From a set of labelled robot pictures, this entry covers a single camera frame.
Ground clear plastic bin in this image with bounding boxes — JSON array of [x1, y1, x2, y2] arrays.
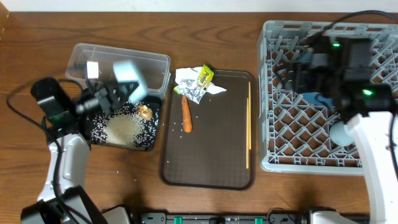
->
[[65, 43, 171, 100]]

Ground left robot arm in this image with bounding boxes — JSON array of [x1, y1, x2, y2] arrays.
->
[[21, 78, 139, 223]]

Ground light blue cup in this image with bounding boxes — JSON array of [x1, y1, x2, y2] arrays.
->
[[330, 121, 354, 147]]

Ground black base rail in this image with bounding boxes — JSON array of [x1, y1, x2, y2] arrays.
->
[[134, 212, 301, 224]]

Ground white paper napkin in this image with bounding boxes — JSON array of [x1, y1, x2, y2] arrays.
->
[[175, 66, 227, 95]]

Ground spilled rice pile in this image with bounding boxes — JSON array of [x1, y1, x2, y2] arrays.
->
[[90, 101, 160, 150]]

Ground brown food piece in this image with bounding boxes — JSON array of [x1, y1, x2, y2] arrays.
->
[[136, 105, 153, 121]]

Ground light blue rice bowl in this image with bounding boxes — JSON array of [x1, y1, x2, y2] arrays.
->
[[113, 60, 148, 103]]

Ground brown serving tray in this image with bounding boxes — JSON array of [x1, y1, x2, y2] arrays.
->
[[160, 70, 257, 190]]

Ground dark blue plate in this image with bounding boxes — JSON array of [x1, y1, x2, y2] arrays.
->
[[302, 92, 333, 106]]

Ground orange carrot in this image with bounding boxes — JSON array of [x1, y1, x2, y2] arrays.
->
[[182, 95, 193, 133]]

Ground snack wrapper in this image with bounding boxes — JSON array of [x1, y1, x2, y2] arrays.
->
[[174, 65, 214, 104]]

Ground black plastic tray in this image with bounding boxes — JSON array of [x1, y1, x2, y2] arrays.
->
[[83, 93, 162, 152]]

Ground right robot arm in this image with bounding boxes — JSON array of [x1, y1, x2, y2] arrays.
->
[[274, 35, 397, 223]]

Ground grey dishwasher rack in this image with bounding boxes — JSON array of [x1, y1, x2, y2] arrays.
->
[[257, 21, 397, 175]]

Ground wooden chopsticks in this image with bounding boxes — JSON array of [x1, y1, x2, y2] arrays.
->
[[246, 98, 250, 169]]

